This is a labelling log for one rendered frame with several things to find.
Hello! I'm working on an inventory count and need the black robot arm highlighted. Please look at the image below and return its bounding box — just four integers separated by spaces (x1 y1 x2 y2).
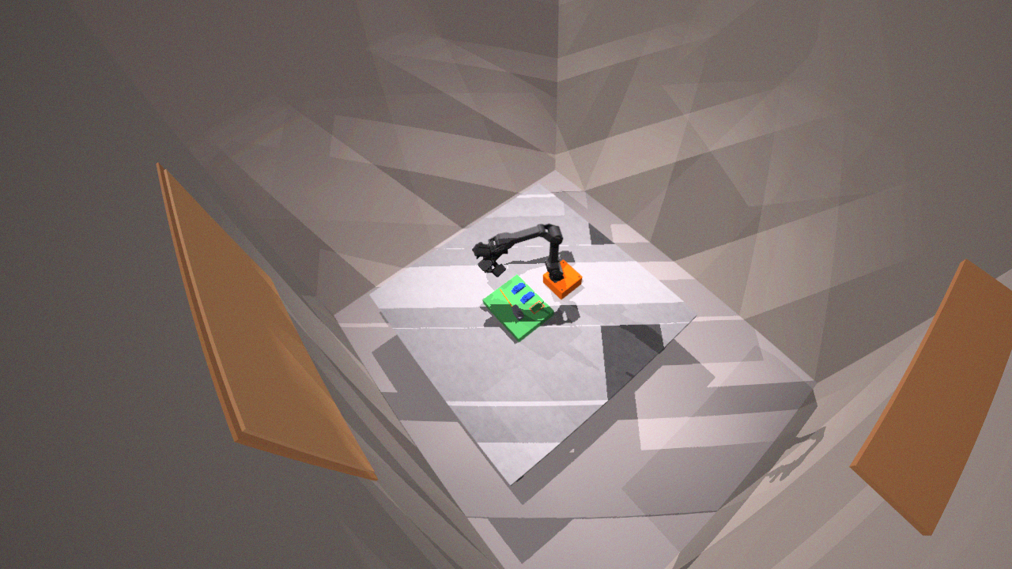
474 224 565 283

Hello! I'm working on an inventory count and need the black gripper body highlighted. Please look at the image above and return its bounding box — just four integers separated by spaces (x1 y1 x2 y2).
489 256 506 277

